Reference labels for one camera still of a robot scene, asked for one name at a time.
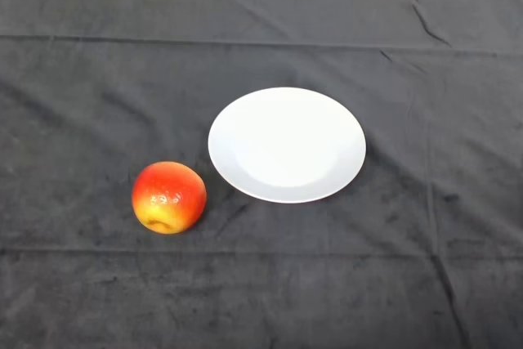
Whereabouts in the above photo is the red and yellow apple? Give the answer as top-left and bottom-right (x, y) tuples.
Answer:
(131, 161), (208, 235)

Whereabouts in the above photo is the white round plate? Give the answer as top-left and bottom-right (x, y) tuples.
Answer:
(207, 87), (368, 204)

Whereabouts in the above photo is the black table cloth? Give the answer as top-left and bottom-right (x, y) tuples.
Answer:
(0, 0), (523, 349)

